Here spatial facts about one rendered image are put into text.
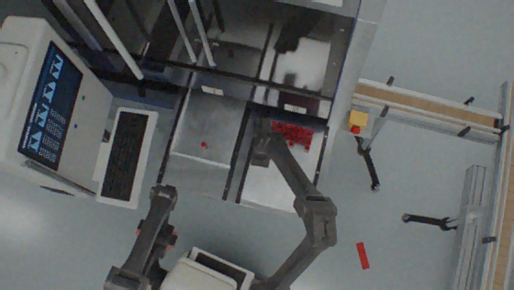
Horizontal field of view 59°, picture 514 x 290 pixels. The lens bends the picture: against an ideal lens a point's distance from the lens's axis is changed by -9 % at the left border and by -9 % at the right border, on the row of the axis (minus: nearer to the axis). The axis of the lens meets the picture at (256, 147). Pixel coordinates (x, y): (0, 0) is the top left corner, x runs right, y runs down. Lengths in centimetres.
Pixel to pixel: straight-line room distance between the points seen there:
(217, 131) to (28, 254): 166
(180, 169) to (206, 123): 22
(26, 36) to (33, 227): 178
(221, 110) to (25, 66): 88
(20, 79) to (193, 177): 83
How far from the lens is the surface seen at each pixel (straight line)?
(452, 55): 338
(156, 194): 155
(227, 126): 210
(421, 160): 307
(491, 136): 221
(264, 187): 203
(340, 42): 139
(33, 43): 170
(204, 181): 206
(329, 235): 136
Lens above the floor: 288
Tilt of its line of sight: 75 degrees down
